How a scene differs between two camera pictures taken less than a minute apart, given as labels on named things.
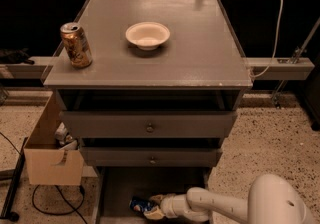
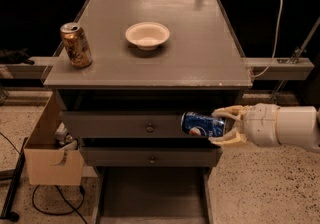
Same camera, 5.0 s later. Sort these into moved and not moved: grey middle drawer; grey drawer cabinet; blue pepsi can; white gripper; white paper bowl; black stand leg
Moved: blue pepsi can; white gripper
Not moved: black stand leg; grey drawer cabinet; white paper bowl; grey middle drawer
